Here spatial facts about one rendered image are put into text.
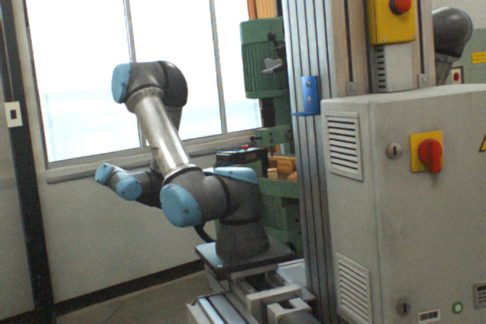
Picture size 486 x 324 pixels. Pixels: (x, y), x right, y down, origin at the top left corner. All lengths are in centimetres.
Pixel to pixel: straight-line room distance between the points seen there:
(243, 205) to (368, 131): 55
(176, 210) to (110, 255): 211
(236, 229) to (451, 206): 60
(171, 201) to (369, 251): 54
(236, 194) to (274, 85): 81
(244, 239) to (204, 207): 16
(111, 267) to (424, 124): 271
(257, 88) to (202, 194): 85
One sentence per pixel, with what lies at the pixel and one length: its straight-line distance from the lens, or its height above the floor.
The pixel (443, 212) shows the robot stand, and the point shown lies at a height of 101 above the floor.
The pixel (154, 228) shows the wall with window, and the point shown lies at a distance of 354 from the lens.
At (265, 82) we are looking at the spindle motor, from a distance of 213.
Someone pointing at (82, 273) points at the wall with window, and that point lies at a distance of 343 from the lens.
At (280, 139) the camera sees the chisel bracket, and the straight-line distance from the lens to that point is 223.
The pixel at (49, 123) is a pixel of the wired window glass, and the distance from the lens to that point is 332.
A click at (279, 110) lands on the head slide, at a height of 113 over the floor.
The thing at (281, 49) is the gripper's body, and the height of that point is 137.
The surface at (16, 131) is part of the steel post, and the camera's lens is 313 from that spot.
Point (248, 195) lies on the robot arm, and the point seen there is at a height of 98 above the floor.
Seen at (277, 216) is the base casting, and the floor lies 76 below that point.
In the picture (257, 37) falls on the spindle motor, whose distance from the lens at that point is 214.
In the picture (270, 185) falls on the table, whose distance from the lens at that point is 204.
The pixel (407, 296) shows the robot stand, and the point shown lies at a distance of 108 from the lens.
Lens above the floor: 130
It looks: 7 degrees down
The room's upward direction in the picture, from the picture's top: 6 degrees counter-clockwise
